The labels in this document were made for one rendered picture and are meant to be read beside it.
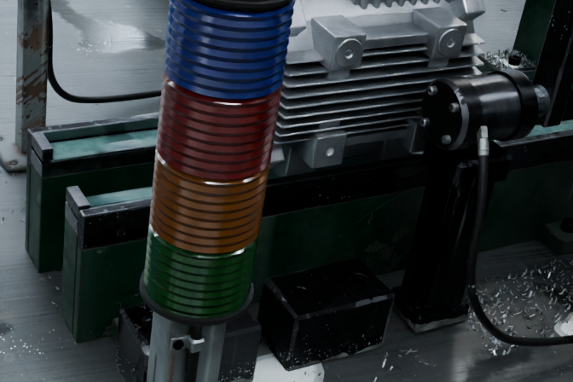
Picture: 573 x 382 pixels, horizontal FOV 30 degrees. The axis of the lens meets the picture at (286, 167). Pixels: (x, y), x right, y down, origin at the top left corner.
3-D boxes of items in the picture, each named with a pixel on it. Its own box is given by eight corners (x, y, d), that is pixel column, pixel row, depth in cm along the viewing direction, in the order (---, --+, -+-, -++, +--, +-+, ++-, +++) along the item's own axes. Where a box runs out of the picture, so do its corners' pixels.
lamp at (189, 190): (229, 186, 61) (239, 117, 59) (279, 244, 57) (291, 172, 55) (131, 202, 59) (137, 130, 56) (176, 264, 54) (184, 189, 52)
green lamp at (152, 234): (221, 250, 64) (229, 186, 61) (268, 310, 59) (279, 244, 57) (126, 269, 61) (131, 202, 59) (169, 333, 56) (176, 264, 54)
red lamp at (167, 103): (239, 117, 59) (249, 43, 57) (291, 172, 55) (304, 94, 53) (137, 130, 56) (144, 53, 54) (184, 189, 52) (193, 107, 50)
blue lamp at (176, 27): (249, 43, 57) (260, -38, 55) (304, 94, 53) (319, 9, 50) (144, 53, 54) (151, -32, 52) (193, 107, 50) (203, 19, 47)
